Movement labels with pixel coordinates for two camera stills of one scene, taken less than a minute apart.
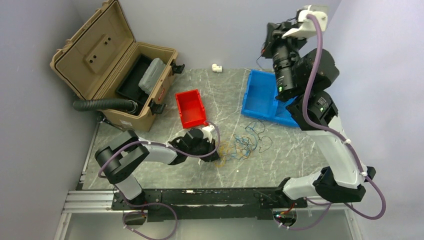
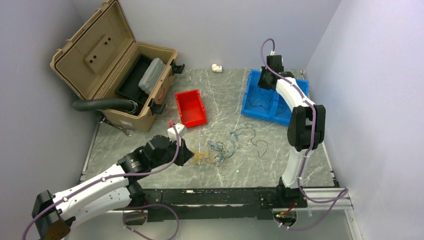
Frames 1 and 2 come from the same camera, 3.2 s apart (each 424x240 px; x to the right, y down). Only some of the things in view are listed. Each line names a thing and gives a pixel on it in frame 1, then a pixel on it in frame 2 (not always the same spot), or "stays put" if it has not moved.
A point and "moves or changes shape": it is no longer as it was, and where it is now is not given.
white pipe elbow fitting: [216, 68] stays put
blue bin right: [282, 116] stays put
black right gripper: [274, 37] to [260, 83]
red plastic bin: [191, 110] stays put
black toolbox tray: [129, 86] stays put
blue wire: [244, 147] to [219, 147]
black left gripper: [210, 146] to [184, 154]
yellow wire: [225, 148] moves or changes shape
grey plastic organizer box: [152, 75] stays put
